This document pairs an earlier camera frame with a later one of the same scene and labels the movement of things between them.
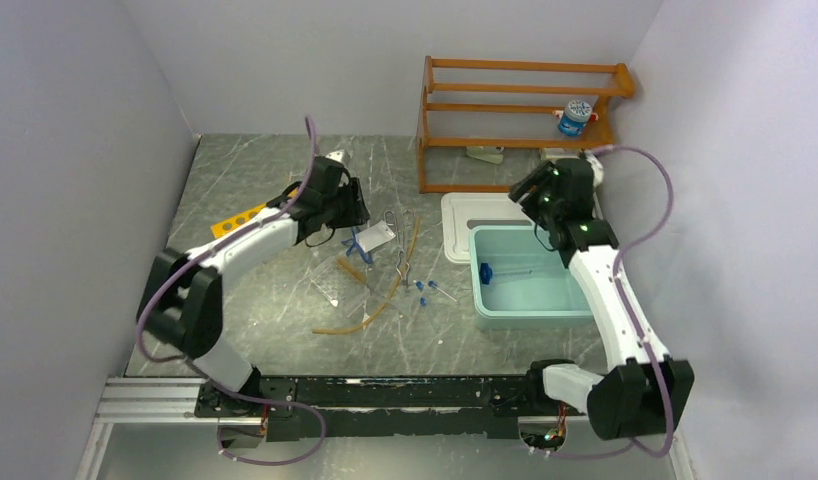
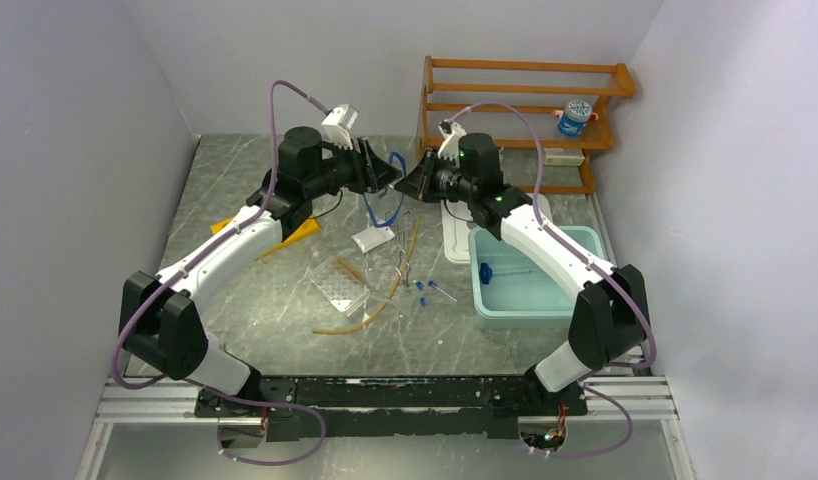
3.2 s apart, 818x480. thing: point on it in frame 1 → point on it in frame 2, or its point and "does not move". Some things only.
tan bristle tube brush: [349, 267] does not move
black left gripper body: [346, 209] → [344, 170]
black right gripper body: [537, 202] → [448, 182]
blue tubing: [486, 272] does not move
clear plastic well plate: [342, 286] does not move
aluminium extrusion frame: [143, 400] does not move
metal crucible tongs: [402, 265] does not move
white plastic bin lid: [457, 209] does not move
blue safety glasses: [353, 243] → [384, 205]
